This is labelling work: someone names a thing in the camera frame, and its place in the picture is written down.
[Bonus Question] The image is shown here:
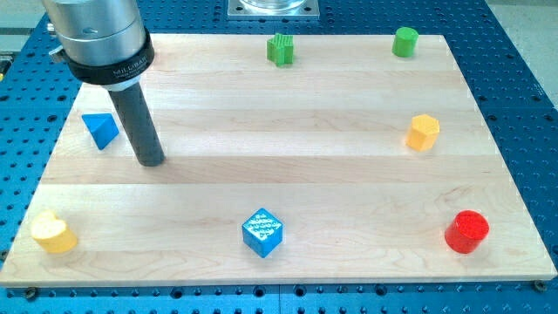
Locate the yellow heart block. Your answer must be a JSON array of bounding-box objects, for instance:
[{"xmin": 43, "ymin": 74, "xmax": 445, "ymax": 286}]
[{"xmin": 31, "ymin": 210, "xmax": 78, "ymax": 254}]

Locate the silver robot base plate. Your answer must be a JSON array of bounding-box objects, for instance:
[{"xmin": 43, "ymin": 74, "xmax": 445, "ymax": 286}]
[{"xmin": 227, "ymin": 0, "xmax": 320, "ymax": 20}]

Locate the yellow hexagon block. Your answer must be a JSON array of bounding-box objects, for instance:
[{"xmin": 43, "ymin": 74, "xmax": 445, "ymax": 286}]
[{"xmin": 405, "ymin": 114, "xmax": 440, "ymax": 152}]

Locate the black tool changer ring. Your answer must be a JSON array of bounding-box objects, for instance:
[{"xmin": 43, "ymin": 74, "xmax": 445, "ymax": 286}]
[{"xmin": 65, "ymin": 28, "xmax": 156, "ymax": 86}]

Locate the green cylinder block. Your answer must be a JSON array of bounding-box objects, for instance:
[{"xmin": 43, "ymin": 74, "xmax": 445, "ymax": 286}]
[{"xmin": 391, "ymin": 26, "xmax": 419, "ymax": 58}]

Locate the blue cube block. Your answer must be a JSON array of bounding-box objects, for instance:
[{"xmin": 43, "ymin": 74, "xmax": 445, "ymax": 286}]
[{"xmin": 242, "ymin": 208, "xmax": 283, "ymax": 258}]

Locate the green star block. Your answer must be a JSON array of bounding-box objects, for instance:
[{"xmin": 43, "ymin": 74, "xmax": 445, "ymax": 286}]
[{"xmin": 266, "ymin": 33, "xmax": 294, "ymax": 66}]

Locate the blue triangle block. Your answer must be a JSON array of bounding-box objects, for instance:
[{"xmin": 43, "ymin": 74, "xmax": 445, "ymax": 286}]
[{"xmin": 82, "ymin": 113, "xmax": 119, "ymax": 150}]

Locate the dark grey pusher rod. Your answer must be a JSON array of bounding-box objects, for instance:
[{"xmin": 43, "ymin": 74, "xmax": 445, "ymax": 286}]
[{"xmin": 108, "ymin": 83, "xmax": 165, "ymax": 167}]

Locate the light wooden board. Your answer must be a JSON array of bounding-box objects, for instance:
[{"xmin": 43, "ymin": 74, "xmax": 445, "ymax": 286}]
[{"xmin": 1, "ymin": 34, "xmax": 556, "ymax": 287}]

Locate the black board clamp bolt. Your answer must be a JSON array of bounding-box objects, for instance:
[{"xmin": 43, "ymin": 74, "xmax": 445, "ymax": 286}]
[
  {"xmin": 533, "ymin": 280, "xmax": 548, "ymax": 293},
  {"xmin": 24, "ymin": 287, "xmax": 38, "ymax": 300}
]

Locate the red cylinder block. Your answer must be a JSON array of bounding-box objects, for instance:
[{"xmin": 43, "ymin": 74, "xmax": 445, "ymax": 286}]
[{"xmin": 444, "ymin": 209, "xmax": 490, "ymax": 254}]

